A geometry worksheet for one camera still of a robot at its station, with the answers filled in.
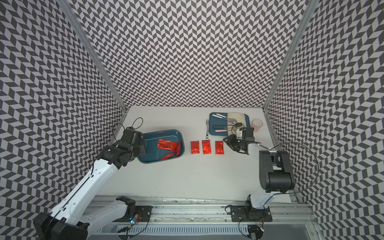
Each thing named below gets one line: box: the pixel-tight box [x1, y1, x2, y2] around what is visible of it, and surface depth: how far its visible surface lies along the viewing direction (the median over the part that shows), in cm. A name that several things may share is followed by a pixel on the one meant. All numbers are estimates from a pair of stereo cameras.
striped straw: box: [205, 119, 209, 140], surface depth 107 cm
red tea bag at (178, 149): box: [175, 139, 182, 157], surface depth 81 cm
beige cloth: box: [227, 112, 247, 136], surface depth 113 cm
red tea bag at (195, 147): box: [191, 140, 200, 154], surface depth 98 cm
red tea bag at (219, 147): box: [215, 140, 224, 155], surface depth 98 cm
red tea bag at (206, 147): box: [202, 139, 212, 155], surface depth 99 cm
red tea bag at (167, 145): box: [157, 139, 178, 151], surface depth 84 cm
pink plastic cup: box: [251, 118, 263, 132], surface depth 104 cm
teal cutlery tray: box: [208, 112, 251, 137], surface depth 111 cm
